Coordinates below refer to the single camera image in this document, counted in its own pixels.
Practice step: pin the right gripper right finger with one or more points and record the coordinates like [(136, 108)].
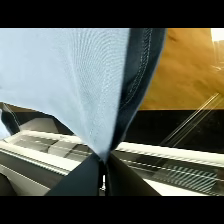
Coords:
[(126, 181)]

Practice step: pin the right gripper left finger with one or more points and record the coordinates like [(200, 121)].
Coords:
[(83, 180)]

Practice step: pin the blue jeans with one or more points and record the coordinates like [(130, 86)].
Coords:
[(73, 76)]

